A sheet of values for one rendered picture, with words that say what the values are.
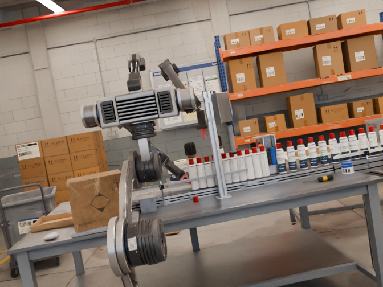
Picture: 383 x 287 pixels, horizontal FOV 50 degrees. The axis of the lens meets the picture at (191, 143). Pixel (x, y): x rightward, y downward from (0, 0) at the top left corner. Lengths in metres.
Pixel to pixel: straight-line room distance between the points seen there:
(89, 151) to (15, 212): 1.66
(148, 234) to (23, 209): 3.11
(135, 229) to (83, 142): 4.32
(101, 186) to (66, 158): 3.73
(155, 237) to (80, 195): 0.75
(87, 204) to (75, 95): 5.31
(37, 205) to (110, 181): 2.42
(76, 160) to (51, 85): 2.04
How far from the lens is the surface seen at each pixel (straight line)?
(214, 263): 3.24
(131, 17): 7.40
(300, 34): 6.58
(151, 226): 1.66
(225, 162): 2.67
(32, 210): 4.64
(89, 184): 2.26
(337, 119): 6.65
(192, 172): 2.65
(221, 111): 2.52
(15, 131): 7.89
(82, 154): 5.92
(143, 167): 2.06
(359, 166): 2.95
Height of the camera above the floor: 1.36
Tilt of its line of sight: 4 degrees down
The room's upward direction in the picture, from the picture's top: 10 degrees counter-clockwise
